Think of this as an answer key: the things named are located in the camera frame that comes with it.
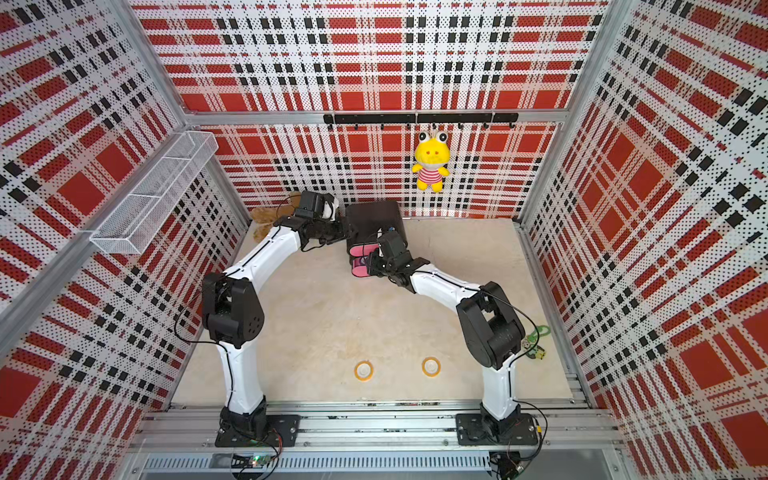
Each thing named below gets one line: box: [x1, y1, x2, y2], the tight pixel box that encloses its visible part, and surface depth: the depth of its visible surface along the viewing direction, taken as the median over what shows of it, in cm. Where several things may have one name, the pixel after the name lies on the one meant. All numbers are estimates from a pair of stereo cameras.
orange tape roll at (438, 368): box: [421, 356, 441, 378], surface depth 86 cm
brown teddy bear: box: [250, 192, 302, 243], surface depth 111 cm
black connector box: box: [489, 451, 525, 480], surface depth 70 cm
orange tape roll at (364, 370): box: [354, 360, 375, 382], surface depth 85 cm
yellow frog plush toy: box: [412, 130, 451, 193], surface depth 95 cm
